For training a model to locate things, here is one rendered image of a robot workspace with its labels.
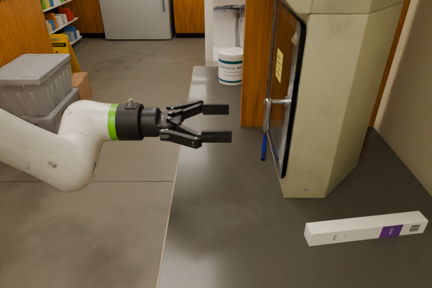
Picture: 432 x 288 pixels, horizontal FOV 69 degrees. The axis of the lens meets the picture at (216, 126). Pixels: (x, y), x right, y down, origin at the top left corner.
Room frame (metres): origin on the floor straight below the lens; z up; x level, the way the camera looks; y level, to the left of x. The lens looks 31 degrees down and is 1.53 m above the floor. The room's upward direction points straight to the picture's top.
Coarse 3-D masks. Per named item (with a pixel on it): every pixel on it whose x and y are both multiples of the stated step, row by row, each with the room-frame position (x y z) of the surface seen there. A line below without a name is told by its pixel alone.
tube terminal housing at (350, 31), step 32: (320, 0) 0.62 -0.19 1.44; (352, 0) 0.62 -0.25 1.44; (384, 0) 0.67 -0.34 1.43; (320, 32) 0.62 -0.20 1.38; (352, 32) 0.62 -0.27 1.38; (384, 32) 0.71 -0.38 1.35; (320, 64) 0.62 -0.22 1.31; (352, 64) 0.62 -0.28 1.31; (384, 64) 0.75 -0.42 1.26; (320, 96) 0.62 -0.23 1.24; (352, 96) 0.64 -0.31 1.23; (320, 128) 0.62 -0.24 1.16; (352, 128) 0.67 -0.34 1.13; (288, 160) 0.63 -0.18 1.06; (320, 160) 0.62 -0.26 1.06; (352, 160) 0.72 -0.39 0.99; (288, 192) 0.62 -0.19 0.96; (320, 192) 0.62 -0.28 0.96
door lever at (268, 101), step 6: (264, 102) 0.67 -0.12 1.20; (270, 102) 0.67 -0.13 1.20; (276, 102) 0.67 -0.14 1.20; (282, 102) 0.67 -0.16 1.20; (264, 108) 0.68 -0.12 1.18; (270, 108) 0.67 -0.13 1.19; (264, 114) 0.67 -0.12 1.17; (270, 114) 0.67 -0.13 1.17; (264, 120) 0.67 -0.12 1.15; (270, 120) 0.67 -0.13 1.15; (264, 126) 0.67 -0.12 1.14
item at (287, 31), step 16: (288, 16) 0.76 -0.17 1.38; (288, 32) 0.74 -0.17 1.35; (304, 32) 0.63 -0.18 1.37; (288, 48) 0.72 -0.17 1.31; (272, 64) 0.90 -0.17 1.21; (288, 64) 0.70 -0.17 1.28; (272, 80) 0.88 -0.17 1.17; (288, 80) 0.68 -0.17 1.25; (272, 96) 0.85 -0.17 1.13; (288, 96) 0.66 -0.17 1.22; (272, 112) 0.83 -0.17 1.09; (288, 112) 0.64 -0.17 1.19; (272, 128) 0.80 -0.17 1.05; (288, 128) 0.63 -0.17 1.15; (272, 144) 0.78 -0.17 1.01; (288, 144) 0.63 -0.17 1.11
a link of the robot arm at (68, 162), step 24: (0, 120) 0.50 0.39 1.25; (24, 120) 0.54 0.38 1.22; (0, 144) 0.48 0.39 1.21; (24, 144) 0.49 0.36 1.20; (48, 144) 0.52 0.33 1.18; (72, 144) 0.56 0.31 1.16; (96, 144) 0.60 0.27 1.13; (24, 168) 0.49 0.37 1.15; (48, 168) 0.49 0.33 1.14; (72, 168) 0.51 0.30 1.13; (96, 168) 0.56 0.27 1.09
